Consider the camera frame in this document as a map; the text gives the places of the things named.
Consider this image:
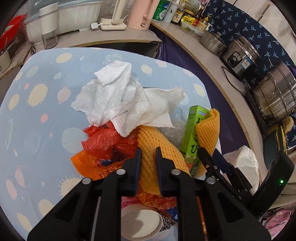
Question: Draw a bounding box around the orange snack wrapper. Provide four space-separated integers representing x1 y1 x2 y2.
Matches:
71 151 177 209

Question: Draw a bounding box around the green wasabi box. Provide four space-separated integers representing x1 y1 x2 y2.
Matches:
180 105 210 177

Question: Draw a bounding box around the red plastic bag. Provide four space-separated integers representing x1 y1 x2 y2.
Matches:
81 121 138 160

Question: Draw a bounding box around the orange foam fruit net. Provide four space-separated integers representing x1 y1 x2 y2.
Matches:
137 125 190 195

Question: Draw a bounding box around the white paper towel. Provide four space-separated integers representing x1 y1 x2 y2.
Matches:
71 61 185 137

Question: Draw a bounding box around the white trash bag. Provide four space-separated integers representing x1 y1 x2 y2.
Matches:
223 146 259 195

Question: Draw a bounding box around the brown loofah sponge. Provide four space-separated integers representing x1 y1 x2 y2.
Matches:
282 116 294 133

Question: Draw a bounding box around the clear bubble wrap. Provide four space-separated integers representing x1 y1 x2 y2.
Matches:
158 118 186 149

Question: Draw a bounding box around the large steel steamer pot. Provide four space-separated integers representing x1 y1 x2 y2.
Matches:
253 61 295 123

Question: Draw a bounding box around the blue patterned tablecloth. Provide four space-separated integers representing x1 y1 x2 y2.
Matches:
1 48 211 238

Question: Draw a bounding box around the silver rice cooker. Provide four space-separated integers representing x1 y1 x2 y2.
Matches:
219 35 261 79

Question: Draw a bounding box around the small steel pot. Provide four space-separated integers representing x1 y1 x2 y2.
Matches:
199 30 227 55

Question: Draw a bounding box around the blue floral cloth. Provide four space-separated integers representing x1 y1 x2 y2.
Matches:
205 0 295 75

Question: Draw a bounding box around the yellow seasoning packet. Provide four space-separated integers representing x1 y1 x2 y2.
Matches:
181 15 196 25

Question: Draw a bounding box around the dark soy sauce bottle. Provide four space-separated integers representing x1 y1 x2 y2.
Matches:
171 1 187 25

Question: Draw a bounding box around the white cylindrical bottle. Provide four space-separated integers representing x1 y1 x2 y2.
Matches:
163 1 179 23

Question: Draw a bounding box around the green tea canister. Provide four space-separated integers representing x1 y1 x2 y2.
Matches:
152 0 171 21

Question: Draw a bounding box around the pink electric kettle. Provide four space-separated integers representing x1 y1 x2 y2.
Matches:
127 0 159 31

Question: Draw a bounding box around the white power plug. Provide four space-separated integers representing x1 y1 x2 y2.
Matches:
91 22 99 30

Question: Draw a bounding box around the white glass electric kettle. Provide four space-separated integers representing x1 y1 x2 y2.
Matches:
99 0 128 31

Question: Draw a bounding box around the white dish rack box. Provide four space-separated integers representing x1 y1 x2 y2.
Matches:
24 1 103 44

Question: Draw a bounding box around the red plastic basin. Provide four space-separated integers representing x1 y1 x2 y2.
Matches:
0 15 26 51

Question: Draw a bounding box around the white portable blender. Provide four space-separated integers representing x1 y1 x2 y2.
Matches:
39 3 58 50

